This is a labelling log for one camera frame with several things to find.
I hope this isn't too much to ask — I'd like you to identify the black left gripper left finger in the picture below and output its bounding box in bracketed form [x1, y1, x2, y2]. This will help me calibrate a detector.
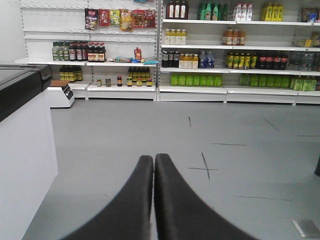
[64, 155, 154, 240]

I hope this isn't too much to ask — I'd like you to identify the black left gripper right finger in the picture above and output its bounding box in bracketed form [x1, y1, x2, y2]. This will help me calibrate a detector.
[154, 153, 254, 240]

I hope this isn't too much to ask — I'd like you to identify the black white chest freezer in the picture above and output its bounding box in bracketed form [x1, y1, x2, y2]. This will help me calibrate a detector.
[0, 64, 58, 240]

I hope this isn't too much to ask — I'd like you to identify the white store shelving unit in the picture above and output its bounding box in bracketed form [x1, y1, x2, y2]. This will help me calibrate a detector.
[17, 0, 320, 105]

